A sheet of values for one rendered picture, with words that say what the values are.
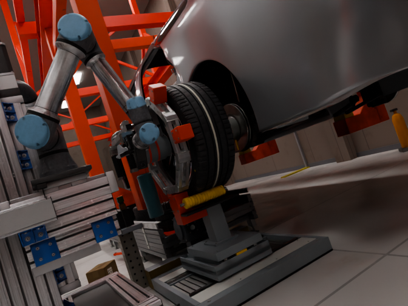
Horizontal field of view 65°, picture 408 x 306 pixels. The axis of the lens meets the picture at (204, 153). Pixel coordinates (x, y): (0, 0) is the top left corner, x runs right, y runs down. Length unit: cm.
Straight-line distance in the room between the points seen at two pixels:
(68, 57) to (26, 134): 33
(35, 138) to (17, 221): 29
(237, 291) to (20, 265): 94
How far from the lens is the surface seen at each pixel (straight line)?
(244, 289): 165
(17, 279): 161
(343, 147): 598
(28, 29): 540
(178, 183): 169
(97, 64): 148
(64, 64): 136
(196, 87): 178
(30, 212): 126
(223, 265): 174
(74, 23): 138
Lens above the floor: 65
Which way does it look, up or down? 3 degrees up
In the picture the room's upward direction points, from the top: 19 degrees counter-clockwise
